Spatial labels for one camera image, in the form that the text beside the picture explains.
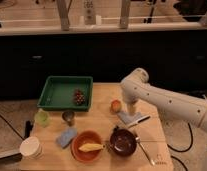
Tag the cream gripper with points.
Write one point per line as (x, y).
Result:
(131, 109)

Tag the red yellow apple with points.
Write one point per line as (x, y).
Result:
(116, 106)

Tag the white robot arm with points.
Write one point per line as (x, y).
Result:
(191, 109)

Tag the small metal cup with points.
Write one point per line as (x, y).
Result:
(69, 117)

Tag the light green plastic cup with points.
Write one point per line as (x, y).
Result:
(42, 118)

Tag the grey blue cloth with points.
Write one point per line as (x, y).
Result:
(128, 119)

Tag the metal spoon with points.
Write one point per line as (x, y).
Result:
(151, 161)

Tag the dark purple bowl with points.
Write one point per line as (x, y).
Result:
(122, 143)

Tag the dark red grape bunch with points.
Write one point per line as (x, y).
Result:
(79, 97)

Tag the orange bowl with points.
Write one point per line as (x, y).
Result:
(82, 138)

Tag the yellow corn cob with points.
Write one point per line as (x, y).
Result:
(88, 147)

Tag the blue sponge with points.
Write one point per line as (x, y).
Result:
(65, 138)

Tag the green plastic tray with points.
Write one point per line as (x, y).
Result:
(58, 93)

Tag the black clamp on table edge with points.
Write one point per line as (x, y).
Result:
(28, 128)

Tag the black handled knife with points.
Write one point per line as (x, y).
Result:
(134, 123)

